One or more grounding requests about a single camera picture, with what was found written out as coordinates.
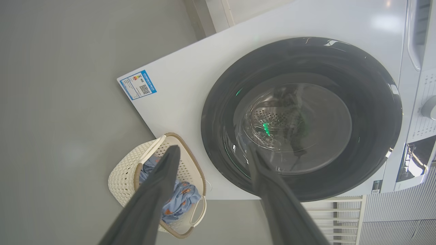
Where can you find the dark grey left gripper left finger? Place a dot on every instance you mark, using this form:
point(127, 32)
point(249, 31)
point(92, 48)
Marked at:
point(150, 204)

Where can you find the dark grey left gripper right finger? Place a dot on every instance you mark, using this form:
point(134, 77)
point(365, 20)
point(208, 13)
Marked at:
point(276, 204)

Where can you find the blue patterned garment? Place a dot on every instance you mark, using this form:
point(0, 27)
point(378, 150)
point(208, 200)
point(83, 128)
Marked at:
point(182, 199)
point(147, 170)

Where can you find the black washing machine door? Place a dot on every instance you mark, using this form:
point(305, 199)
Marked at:
point(306, 58)

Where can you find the white front-load washing machine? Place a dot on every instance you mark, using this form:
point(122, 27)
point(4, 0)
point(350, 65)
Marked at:
point(190, 75)

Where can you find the dark glossy display panel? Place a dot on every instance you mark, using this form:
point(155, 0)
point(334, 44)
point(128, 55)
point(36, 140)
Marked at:
point(415, 158)

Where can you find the grey control knob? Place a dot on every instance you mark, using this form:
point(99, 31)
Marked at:
point(430, 108)

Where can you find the cream perforated laundry basket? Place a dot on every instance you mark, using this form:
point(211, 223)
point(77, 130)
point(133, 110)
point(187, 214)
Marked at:
point(122, 177)

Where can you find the white slatted rack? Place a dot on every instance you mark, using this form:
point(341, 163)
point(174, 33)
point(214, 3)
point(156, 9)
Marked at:
point(337, 221)

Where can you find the blue energy label sticker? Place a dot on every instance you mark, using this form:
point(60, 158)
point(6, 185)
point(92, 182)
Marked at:
point(138, 85)

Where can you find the white detergent drawer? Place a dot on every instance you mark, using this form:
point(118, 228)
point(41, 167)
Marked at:
point(414, 34)

